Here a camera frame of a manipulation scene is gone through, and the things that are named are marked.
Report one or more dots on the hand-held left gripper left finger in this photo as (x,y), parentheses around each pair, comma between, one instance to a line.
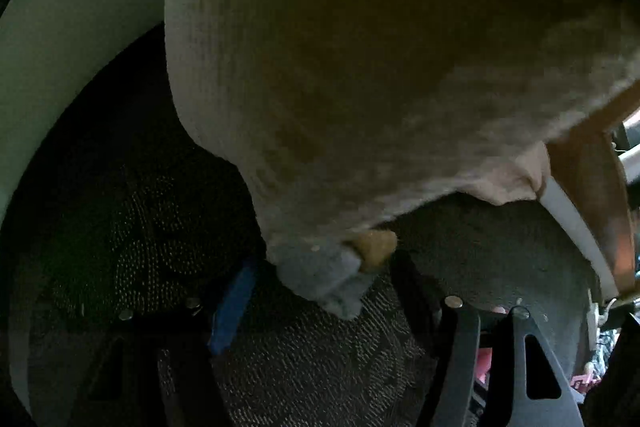
(232,307)

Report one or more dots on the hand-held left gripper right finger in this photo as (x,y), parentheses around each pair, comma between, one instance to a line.
(455,347)

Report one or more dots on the tan round object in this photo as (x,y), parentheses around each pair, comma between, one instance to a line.
(375,247)

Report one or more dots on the beige curtain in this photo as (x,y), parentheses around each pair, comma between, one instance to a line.
(350,57)

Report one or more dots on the wooden window frame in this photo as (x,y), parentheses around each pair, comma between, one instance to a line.
(590,187)

